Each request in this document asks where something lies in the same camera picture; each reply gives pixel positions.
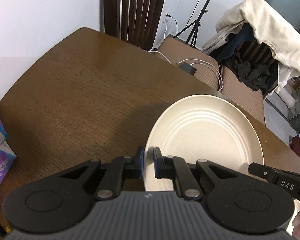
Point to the slatted wooden chair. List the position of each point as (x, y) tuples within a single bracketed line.
[(261, 52)]

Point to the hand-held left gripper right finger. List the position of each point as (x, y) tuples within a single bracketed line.
[(157, 162)]

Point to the black light stand tripod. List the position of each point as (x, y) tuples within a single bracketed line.
[(202, 12)]

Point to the cream plate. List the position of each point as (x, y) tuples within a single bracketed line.
[(205, 135)]

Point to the dark wooden chair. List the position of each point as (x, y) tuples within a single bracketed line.
[(137, 10)]

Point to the brown ribbed seat cushion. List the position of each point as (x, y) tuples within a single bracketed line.
[(242, 97), (175, 52)]

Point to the chair with cream cloth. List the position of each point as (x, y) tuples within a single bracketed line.
[(265, 22)]

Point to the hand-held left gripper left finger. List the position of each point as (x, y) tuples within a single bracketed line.
[(140, 162)]

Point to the black power bank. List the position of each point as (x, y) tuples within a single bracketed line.
[(188, 68)]

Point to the person's right hand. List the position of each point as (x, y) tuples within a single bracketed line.
[(298, 225)]

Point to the purple floral tissue pack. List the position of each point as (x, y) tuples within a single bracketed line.
[(0, 170)]

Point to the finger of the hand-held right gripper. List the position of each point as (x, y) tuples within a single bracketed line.
[(261, 171)]

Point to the white wall socket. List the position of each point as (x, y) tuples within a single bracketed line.
[(166, 18)]

